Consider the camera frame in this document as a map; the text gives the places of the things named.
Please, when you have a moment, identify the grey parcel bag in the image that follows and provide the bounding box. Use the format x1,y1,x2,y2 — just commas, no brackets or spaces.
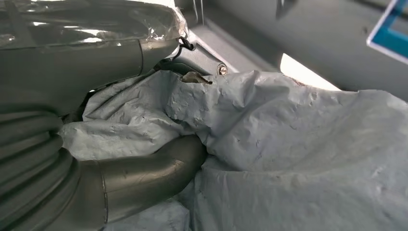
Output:
59,69,408,231

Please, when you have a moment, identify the blue white-edged panel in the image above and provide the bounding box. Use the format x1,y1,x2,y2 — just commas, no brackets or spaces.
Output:
366,0,408,65

